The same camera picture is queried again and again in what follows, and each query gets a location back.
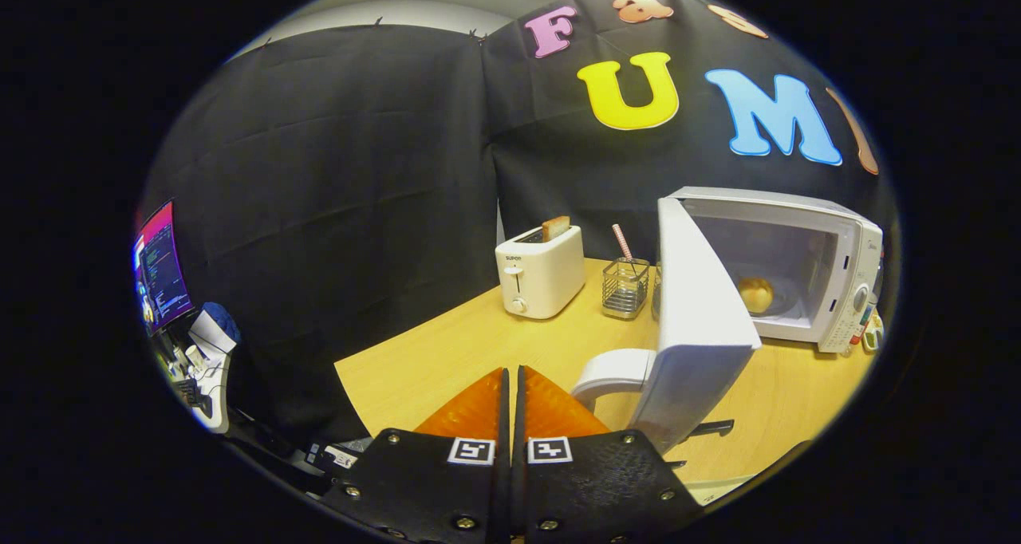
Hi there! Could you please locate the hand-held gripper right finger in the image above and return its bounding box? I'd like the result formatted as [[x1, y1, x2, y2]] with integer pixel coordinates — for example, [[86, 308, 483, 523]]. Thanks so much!
[[510, 365, 704, 544]]

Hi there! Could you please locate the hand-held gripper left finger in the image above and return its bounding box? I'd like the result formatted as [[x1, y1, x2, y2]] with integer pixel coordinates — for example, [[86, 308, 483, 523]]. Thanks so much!
[[319, 366, 511, 544]]

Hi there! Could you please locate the white microwave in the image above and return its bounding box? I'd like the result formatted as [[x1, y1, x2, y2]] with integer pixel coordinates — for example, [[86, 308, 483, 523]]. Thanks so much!
[[572, 186, 885, 455]]

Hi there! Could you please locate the golden bread bun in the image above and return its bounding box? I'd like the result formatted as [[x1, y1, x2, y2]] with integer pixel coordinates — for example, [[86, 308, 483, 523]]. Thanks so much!
[[738, 277, 775, 315]]

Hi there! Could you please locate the white toaster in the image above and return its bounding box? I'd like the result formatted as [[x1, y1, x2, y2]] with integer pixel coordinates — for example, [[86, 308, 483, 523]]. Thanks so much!
[[495, 225, 585, 320]]

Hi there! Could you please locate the white device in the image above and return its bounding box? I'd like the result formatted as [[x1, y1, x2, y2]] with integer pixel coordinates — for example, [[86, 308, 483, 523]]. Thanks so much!
[[182, 343, 234, 435]]

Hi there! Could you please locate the pink striped straw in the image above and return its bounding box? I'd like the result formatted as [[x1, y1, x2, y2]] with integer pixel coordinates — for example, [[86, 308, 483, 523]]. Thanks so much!
[[612, 224, 637, 278]]

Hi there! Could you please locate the blue cloth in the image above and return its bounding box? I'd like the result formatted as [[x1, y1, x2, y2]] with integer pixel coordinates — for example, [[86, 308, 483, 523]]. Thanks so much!
[[202, 302, 241, 342]]

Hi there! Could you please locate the computer monitor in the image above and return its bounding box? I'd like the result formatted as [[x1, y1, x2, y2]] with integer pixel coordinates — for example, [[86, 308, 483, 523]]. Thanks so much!
[[133, 199, 195, 337]]

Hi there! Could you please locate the wire mesh holder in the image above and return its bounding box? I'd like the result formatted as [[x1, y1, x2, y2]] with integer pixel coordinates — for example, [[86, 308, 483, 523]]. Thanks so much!
[[601, 258, 651, 321]]

